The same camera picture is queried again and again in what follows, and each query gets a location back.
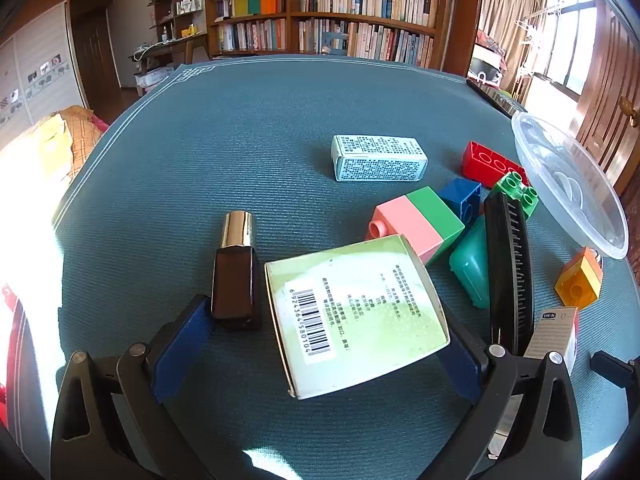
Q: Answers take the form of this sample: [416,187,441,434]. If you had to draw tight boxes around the beige balcony curtain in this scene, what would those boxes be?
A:
[479,0,543,66]

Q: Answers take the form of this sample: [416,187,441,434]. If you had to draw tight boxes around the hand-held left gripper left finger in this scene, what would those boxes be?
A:
[50,294,216,480]

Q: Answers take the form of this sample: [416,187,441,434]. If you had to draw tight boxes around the red cloth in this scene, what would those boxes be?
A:
[0,280,28,431]

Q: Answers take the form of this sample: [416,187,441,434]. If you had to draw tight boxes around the brown bottle with gold cap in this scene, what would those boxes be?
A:
[211,211,262,331]

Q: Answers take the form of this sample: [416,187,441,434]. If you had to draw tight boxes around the white blue printed small box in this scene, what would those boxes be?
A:
[331,134,428,182]

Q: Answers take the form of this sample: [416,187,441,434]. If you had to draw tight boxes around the small green toy brick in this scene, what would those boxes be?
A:
[487,171,540,221]

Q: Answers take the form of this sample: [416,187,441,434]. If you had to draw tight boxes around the blue toy brick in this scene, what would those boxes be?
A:
[438,177,482,224]

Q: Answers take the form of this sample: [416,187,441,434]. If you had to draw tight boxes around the wooden side desk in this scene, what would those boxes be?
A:
[129,34,208,96]

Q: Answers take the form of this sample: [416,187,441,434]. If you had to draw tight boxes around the white sliding wardrobe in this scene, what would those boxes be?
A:
[0,2,87,147]

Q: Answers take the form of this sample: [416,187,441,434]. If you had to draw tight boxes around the clear plastic bowl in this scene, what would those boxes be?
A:
[511,111,629,261]

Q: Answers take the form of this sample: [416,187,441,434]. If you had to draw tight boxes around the red toy brick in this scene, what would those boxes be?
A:
[461,140,530,189]

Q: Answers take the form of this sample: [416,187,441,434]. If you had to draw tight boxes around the teal cloth covered desktop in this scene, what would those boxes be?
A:
[50,55,640,480]

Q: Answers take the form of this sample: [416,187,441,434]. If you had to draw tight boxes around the balcony window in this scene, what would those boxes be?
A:
[544,0,599,96]

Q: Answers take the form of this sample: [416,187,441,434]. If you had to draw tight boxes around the wooden bookshelf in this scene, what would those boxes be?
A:
[205,0,458,71]

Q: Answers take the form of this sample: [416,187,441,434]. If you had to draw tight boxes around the black smartphone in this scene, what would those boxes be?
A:
[466,79,528,121]

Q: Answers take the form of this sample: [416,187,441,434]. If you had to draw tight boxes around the yellow green ointment box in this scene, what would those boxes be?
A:
[264,234,451,401]

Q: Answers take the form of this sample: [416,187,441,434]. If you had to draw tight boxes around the dark wooden door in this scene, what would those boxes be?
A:
[69,0,126,111]

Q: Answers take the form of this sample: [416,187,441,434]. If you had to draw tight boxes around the orange plaid blanket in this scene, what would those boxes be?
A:
[0,105,108,201]

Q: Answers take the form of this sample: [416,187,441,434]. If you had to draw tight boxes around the orange and yellow toy block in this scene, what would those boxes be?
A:
[554,246,604,310]

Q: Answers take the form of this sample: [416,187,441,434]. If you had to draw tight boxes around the white clothes drying rack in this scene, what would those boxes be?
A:
[515,0,562,106]

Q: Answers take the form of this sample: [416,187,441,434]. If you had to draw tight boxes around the teal plastic case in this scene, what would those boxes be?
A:
[448,214,491,309]

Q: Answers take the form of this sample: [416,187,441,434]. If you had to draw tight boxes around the pink storage boxes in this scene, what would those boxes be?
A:
[134,66,175,97]

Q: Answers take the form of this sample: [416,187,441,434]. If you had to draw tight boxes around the black comb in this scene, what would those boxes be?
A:
[483,192,535,358]

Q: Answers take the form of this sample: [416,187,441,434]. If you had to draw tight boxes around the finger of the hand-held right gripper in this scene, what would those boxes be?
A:
[590,351,640,390]

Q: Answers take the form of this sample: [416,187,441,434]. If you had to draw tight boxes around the carved wooden door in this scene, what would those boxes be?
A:
[575,0,640,196]

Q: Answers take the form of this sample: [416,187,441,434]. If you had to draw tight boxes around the pink and green toy block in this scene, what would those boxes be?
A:
[366,186,466,267]

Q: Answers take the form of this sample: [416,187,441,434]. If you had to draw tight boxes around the small wooden display shelf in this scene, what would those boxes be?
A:
[149,0,206,41]

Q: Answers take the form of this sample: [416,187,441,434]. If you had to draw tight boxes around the brass door knob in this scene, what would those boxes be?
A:
[619,96,640,127]

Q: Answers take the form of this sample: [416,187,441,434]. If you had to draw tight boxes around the white frame black chair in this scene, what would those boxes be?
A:
[470,44,507,92]

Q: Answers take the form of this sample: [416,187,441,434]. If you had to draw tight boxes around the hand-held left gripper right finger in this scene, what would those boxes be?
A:
[417,310,583,480]

